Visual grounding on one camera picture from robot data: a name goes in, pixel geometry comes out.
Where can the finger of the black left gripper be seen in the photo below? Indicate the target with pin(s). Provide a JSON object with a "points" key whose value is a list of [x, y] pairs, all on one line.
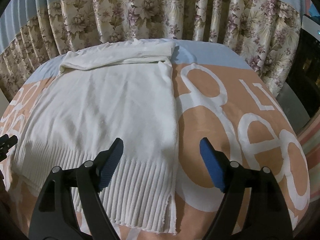
{"points": [[6, 143]]}

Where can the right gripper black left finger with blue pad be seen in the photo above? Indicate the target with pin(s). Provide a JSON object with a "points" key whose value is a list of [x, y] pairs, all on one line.
{"points": [[69, 206]]}

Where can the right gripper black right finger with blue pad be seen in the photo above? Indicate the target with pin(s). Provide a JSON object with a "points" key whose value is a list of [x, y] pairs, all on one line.
{"points": [[267, 215]]}

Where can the white knit sweater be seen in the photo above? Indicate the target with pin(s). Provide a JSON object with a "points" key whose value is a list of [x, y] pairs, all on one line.
{"points": [[114, 90]]}

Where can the pink striped bedsheet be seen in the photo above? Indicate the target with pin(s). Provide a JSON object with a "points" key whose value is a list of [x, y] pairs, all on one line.
{"points": [[309, 139]]}

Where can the orange and blue lettered blanket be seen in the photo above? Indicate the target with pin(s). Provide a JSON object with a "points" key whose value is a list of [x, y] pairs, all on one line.
{"points": [[221, 98]]}

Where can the dark appliance with light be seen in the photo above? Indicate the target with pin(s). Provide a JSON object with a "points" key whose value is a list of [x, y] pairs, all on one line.
{"points": [[303, 77]]}

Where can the floral and blue curtain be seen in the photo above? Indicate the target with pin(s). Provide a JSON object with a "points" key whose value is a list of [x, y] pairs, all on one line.
{"points": [[264, 33]]}

